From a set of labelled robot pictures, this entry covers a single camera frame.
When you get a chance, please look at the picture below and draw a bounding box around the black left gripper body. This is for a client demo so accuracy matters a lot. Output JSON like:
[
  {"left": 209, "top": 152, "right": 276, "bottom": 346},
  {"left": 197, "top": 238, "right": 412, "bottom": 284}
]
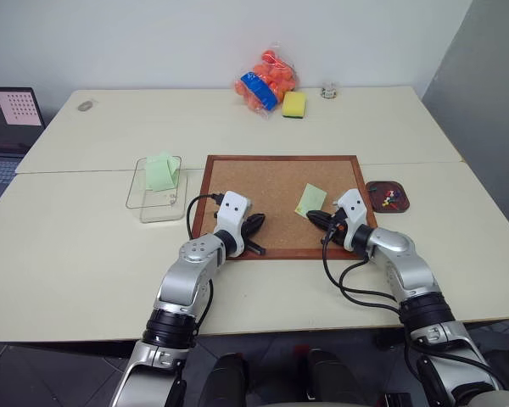
[{"left": 238, "top": 215, "right": 258, "bottom": 249}]

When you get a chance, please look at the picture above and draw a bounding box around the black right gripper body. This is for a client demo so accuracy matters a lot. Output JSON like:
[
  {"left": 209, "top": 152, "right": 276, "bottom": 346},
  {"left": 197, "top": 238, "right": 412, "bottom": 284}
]
[{"left": 327, "top": 209, "right": 352, "bottom": 251}]

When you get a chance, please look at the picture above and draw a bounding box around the green sticky note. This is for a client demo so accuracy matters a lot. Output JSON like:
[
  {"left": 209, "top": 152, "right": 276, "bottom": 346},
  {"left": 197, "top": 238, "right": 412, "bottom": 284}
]
[
  {"left": 143, "top": 154, "right": 175, "bottom": 192},
  {"left": 294, "top": 182, "right": 328, "bottom": 215},
  {"left": 146, "top": 149, "right": 181, "bottom": 187}
]

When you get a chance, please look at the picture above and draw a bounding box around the dark brown tray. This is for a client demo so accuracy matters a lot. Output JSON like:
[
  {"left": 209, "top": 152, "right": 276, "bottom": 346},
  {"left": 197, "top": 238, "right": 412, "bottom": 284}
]
[{"left": 365, "top": 179, "right": 411, "bottom": 214}]

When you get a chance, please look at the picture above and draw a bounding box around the clear plastic box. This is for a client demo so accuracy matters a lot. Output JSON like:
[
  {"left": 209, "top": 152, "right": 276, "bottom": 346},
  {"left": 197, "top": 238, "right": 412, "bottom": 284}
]
[{"left": 124, "top": 155, "right": 189, "bottom": 225}]

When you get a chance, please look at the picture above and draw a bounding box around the wood-framed cork board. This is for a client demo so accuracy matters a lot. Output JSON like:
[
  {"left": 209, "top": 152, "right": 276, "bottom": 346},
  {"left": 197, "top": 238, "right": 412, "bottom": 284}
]
[{"left": 191, "top": 153, "right": 379, "bottom": 261}]

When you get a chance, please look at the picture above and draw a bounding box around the yellow sponge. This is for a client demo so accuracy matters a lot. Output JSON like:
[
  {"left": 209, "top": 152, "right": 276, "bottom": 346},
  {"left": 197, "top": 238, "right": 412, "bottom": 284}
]
[{"left": 281, "top": 90, "right": 309, "bottom": 120}]

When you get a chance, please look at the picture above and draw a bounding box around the dark rounded shape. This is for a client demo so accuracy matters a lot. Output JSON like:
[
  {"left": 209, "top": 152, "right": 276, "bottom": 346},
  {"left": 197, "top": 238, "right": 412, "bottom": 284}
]
[
  {"left": 305, "top": 348, "right": 368, "bottom": 407},
  {"left": 198, "top": 352, "right": 250, "bottom": 407}
]

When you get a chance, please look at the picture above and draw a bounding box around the bag of orange balls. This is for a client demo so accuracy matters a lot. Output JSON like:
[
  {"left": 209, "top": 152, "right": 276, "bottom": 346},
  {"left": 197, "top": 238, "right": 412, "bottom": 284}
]
[{"left": 232, "top": 42, "right": 301, "bottom": 116}]

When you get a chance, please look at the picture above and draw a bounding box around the open laptop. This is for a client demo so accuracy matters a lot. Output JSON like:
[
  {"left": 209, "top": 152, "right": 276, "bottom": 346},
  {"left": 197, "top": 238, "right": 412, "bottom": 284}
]
[{"left": 0, "top": 86, "right": 47, "bottom": 222}]

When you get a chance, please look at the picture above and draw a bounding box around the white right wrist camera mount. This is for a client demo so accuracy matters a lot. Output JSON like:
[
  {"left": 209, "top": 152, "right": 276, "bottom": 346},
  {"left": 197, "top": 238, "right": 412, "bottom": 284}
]
[{"left": 333, "top": 188, "right": 368, "bottom": 231}]

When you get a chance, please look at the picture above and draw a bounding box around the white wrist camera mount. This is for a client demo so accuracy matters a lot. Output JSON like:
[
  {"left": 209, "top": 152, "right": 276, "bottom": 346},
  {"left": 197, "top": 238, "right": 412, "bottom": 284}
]
[
  {"left": 333, "top": 188, "right": 368, "bottom": 231},
  {"left": 214, "top": 190, "right": 254, "bottom": 256}
]

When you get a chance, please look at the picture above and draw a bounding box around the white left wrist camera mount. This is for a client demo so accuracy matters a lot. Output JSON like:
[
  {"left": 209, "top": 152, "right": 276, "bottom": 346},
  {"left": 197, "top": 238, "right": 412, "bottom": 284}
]
[{"left": 214, "top": 190, "right": 254, "bottom": 256}]

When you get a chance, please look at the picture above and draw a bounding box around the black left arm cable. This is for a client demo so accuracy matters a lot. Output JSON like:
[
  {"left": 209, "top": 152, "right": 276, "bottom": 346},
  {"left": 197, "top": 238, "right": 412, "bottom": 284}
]
[{"left": 185, "top": 192, "right": 227, "bottom": 340}]

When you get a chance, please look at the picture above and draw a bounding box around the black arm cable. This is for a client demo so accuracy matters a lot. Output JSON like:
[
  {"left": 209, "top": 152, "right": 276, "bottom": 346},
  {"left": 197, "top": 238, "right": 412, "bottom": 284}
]
[
  {"left": 185, "top": 192, "right": 227, "bottom": 340},
  {"left": 321, "top": 216, "right": 406, "bottom": 317}
]

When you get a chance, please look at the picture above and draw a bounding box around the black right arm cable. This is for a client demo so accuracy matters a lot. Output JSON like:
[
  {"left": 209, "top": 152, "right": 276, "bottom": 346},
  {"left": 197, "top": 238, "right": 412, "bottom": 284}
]
[{"left": 321, "top": 216, "right": 406, "bottom": 317}]

